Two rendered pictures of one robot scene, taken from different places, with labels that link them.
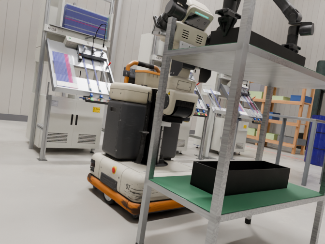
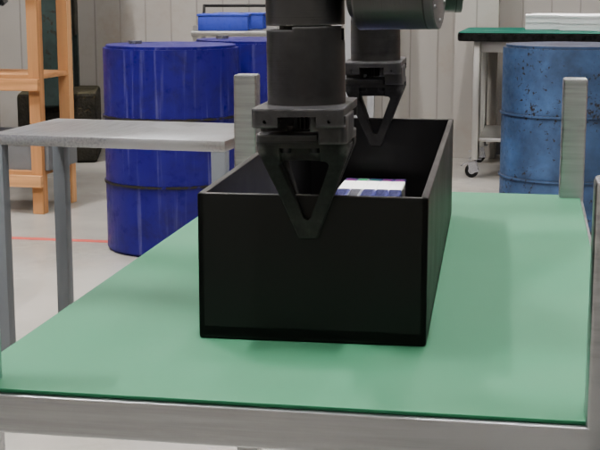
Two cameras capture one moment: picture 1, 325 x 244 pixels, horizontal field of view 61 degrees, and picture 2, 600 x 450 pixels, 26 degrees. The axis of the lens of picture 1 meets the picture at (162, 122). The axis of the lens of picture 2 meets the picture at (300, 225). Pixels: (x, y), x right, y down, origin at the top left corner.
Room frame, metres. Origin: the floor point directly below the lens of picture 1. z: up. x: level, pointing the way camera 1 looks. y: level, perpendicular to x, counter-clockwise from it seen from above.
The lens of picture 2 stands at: (0.51, 0.43, 1.21)
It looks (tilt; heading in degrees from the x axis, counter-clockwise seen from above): 10 degrees down; 318
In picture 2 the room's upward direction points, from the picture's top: straight up
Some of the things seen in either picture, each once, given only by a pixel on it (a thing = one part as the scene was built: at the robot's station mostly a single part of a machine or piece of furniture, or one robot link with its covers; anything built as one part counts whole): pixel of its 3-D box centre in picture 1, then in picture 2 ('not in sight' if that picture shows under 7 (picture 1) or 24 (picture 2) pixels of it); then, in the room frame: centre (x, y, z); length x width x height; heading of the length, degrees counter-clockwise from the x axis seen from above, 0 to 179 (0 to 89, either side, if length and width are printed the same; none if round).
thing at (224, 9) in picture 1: (228, 8); (306, 77); (1.21, -0.21, 1.15); 0.10 x 0.07 x 0.07; 129
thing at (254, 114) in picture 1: (231, 118); not in sight; (5.01, -1.23, 0.65); 1.01 x 0.73 x 1.29; 38
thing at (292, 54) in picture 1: (260, 56); (352, 205); (1.39, -0.43, 1.01); 0.57 x 0.17 x 0.11; 129
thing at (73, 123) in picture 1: (74, 95); not in sight; (3.24, 1.07, 0.66); 1.01 x 0.73 x 1.31; 38
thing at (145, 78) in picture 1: (151, 80); not in sight; (2.08, 0.13, 0.87); 0.23 x 0.15 x 0.11; 129
